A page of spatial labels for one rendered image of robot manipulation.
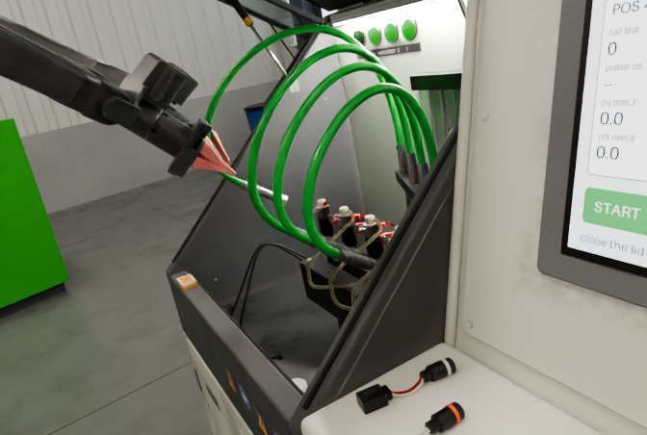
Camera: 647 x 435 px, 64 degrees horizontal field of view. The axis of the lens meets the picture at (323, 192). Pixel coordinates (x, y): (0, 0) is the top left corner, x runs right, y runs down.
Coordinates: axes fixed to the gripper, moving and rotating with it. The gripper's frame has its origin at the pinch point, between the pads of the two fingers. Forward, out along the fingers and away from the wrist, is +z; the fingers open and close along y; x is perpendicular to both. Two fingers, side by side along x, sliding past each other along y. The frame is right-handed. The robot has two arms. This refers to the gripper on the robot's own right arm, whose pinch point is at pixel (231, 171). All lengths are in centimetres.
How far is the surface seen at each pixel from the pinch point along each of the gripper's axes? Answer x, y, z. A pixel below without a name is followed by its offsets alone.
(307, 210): -24.8, 3.8, 7.3
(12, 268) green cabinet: 288, -169, -47
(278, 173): -17.1, 5.3, 3.2
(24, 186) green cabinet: 299, -118, -69
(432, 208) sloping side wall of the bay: -31.2, 12.9, 18.9
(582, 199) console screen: -48, 21, 22
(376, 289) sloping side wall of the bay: -32.8, 0.8, 17.9
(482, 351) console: -38.0, 1.6, 31.8
